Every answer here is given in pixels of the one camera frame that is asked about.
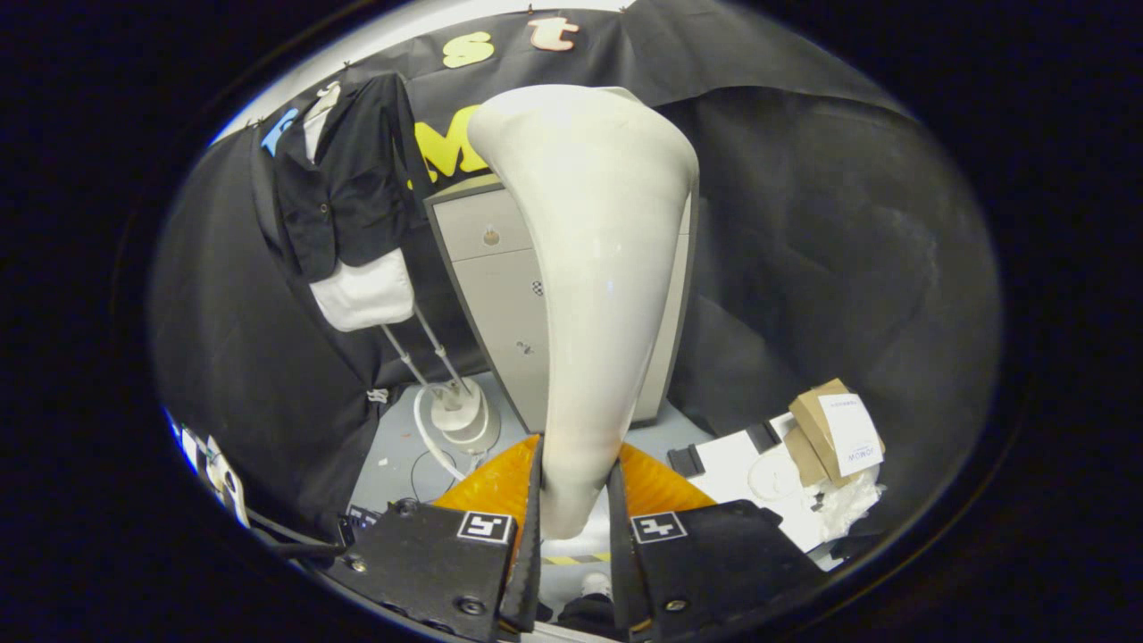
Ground white flat board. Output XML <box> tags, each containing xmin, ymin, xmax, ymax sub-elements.
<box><xmin>688</xmin><ymin>413</ymin><xmax>849</xmax><ymax>572</ymax></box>

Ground white round disc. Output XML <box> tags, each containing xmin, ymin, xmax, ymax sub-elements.
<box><xmin>748</xmin><ymin>447</ymin><xmax>800</xmax><ymax>501</ymax></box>

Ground brown cardboard box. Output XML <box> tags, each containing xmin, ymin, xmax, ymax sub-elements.
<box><xmin>784</xmin><ymin>377</ymin><xmax>887</xmax><ymax>489</ymax></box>

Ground white garment steamer head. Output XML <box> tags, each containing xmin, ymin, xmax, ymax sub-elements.
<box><xmin>466</xmin><ymin>85</ymin><xmax>700</xmax><ymax>541</ymax></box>

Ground white steamer hose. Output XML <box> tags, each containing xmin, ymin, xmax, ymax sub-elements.
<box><xmin>413</xmin><ymin>386</ymin><xmax>470</xmax><ymax>483</ymax></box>

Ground thick black cable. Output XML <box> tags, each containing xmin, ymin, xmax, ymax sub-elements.
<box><xmin>246</xmin><ymin>507</ymin><xmax>354</xmax><ymax>559</ymax></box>

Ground clear plastic bag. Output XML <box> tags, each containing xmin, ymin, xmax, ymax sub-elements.
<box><xmin>808</xmin><ymin>469</ymin><xmax>887</xmax><ymax>541</ymax></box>

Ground white round steamer base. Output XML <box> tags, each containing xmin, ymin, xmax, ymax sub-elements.
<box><xmin>430</xmin><ymin>377</ymin><xmax>501</xmax><ymax>455</ymax></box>

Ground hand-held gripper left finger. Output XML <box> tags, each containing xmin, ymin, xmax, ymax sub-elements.
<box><xmin>323</xmin><ymin>435</ymin><xmax>543</xmax><ymax>643</ymax></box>

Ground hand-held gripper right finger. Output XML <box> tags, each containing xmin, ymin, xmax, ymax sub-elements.
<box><xmin>607</xmin><ymin>438</ymin><xmax>824</xmax><ymax>643</ymax></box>

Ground grey cabinet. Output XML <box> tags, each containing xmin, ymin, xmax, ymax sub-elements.
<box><xmin>422</xmin><ymin>174</ymin><xmax>699</xmax><ymax>434</ymax></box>

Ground white garment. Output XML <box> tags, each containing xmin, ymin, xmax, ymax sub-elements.
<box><xmin>302</xmin><ymin>85</ymin><xmax>416</xmax><ymax>333</ymax></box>

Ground metal steamer poles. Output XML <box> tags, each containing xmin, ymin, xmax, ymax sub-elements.
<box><xmin>380</xmin><ymin>304</ymin><xmax>474</xmax><ymax>412</ymax></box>

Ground black jacket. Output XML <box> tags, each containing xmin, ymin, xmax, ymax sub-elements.
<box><xmin>250</xmin><ymin>73</ymin><xmax>434</xmax><ymax>285</ymax></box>

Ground black backdrop cloth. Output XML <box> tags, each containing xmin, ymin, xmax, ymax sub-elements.
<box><xmin>150</xmin><ymin>0</ymin><xmax>1001</xmax><ymax>546</ymax></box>

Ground white device cluster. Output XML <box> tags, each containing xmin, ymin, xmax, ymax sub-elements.
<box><xmin>165</xmin><ymin>411</ymin><xmax>251</xmax><ymax>528</ymax></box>

